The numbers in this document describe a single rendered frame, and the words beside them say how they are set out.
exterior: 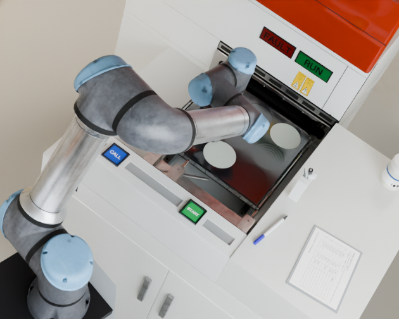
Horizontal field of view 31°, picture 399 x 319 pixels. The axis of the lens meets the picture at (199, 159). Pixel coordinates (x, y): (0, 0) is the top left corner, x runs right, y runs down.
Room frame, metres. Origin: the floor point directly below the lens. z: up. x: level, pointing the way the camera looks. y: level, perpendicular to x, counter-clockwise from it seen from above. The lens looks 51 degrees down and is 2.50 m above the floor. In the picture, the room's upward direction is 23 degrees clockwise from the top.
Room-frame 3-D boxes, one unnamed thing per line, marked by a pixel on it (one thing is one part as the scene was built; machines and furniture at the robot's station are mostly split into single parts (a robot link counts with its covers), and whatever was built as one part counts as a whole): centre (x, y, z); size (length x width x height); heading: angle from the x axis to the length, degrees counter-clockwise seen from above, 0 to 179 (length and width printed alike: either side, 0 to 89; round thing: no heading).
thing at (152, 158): (1.20, 0.13, 0.89); 0.08 x 0.03 x 0.03; 164
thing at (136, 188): (1.09, 0.08, 0.89); 0.55 x 0.09 x 0.14; 74
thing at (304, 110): (1.62, -0.12, 0.89); 0.44 x 0.02 x 0.10; 74
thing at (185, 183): (1.16, -0.02, 0.87); 0.36 x 0.08 x 0.03; 74
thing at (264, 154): (1.42, -0.08, 0.90); 0.34 x 0.34 x 0.01; 74
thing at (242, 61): (1.35, 0.00, 1.21); 0.09 x 0.08 x 0.11; 151
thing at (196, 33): (1.69, 0.04, 1.02); 0.81 x 0.03 x 0.40; 74
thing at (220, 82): (1.25, 0.03, 1.21); 0.11 x 0.11 x 0.08; 61
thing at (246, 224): (1.11, -0.18, 0.89); 0.08 x 0.03 x 0.03; 164
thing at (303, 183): (1.25, -0.29, 1.03); 0.06 x 0.04 x 0.13; 164
